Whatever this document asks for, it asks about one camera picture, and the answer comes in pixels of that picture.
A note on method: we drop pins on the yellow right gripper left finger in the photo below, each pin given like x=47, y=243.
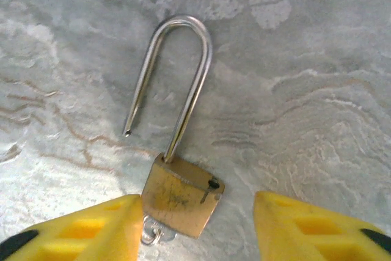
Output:
x=91, y=233

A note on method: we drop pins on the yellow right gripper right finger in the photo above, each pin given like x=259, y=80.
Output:
x=305, y=230

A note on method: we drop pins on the brass padlock with long shackle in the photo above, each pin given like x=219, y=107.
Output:
x=180, y=200

